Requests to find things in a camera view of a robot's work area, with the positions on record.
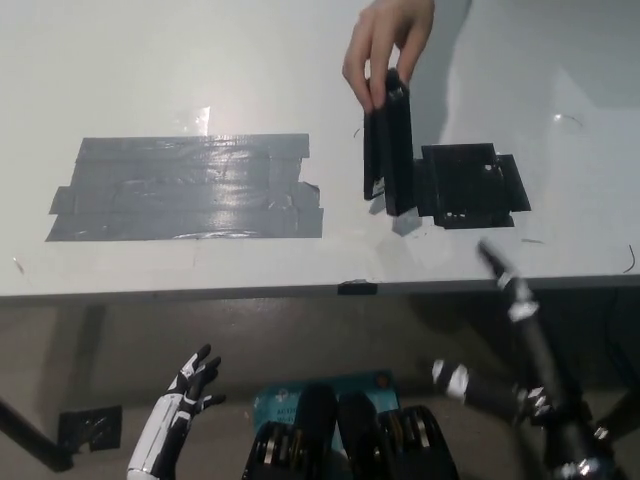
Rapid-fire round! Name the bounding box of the person's bare hand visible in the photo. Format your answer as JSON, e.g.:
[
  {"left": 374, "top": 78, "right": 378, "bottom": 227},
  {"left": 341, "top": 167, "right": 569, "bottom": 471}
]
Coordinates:
[{"left": 342, "top": 0, "right": 436, "bottom": 112}]

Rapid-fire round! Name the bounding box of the grey duct tape patch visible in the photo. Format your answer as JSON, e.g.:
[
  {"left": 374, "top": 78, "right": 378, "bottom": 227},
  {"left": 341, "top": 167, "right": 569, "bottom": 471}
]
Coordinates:
[{"left": 44, "top": 132, "right": 325, "bottom": 244}]

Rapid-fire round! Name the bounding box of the black stapler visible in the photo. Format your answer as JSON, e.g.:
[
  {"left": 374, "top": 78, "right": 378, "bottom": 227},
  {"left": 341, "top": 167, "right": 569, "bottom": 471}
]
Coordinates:
[{"left": 362, "top": 67, "right": 417, "bottom": 218}]

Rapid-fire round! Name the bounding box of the robot right hand white black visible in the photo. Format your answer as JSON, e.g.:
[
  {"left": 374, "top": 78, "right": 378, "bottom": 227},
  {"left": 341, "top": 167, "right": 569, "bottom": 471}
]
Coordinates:
[{"left": 431, "top": 239, "right": 609, "bottom": 452}]

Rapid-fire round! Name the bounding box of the clear tape piece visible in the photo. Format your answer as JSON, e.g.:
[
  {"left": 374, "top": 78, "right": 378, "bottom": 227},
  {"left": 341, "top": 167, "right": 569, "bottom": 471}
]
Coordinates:
[{"left": 174, "top": 103, "right": 214, "bottom": 136}]

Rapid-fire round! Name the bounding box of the black floor bracket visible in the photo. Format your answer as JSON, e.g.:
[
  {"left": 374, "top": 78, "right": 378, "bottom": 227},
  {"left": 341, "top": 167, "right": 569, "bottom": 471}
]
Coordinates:
[{"left": 58, "top": 404, "right": 124, "bottom": 454}]

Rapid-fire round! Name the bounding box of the black metal table leg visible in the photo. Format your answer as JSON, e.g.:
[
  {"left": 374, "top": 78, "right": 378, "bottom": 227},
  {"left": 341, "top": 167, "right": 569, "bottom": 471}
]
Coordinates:
[{"left": 0, "top": 397, "right": 76, "bottom": 474}]

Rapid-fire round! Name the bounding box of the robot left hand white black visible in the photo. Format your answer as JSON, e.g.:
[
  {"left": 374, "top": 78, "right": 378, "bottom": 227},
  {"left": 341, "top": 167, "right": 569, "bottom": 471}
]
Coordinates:
[{"left": 127, "top": 343, "right": 227, "bottom": 474}]

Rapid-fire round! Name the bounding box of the robot torso black teal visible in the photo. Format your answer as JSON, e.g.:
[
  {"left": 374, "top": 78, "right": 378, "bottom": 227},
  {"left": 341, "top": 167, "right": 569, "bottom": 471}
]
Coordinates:
[{"left": 242, "top": 368, "right": 461, "bottom": 480}]

